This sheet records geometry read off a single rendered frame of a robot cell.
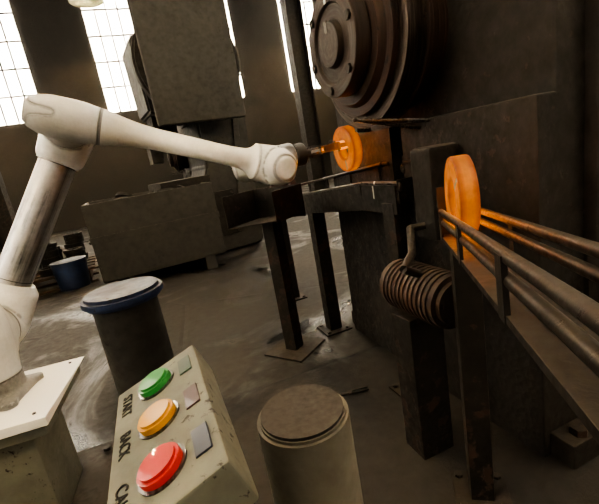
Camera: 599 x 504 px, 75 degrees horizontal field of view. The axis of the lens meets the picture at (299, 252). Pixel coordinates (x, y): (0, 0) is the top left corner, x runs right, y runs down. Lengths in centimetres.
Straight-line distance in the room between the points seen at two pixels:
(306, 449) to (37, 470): 90
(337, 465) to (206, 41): 367
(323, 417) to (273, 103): 1147
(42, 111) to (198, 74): 268
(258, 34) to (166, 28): 842
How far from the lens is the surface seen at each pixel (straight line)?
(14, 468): 130
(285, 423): 53
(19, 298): 139
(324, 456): 52
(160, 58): 377
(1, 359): 124
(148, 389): 51
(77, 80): 1139
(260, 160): 112
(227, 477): 35
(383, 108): 118
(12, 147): 1143
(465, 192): 73
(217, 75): 387
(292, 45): 834
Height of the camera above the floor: 83
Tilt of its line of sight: 14 degrees down
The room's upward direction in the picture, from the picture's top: 10 degrees counter-clockwise
